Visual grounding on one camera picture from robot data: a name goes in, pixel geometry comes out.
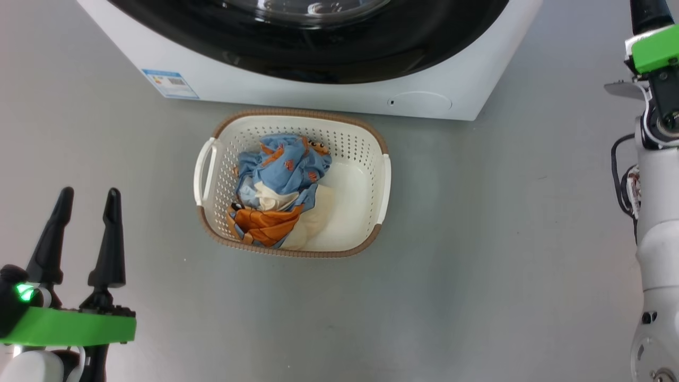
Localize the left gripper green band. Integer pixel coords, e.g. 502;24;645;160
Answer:
0;187;136;348

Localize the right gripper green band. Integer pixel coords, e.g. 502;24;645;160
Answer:
605;0;679;149

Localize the blue garment with orange print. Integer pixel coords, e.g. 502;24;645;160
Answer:
235;135;333;213

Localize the cream white garment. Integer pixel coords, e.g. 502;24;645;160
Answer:
254;180;336;250

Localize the black round glass washer door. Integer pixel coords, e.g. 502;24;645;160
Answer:
106;0;510;84

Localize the cream laundry basket brown rim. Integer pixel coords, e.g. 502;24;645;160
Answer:
194;108;392;258

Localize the white front-load washing machine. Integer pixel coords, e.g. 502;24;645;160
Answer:
77;0;543;121

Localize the blue white energy label sticker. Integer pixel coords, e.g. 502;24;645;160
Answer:
142;69;200;100

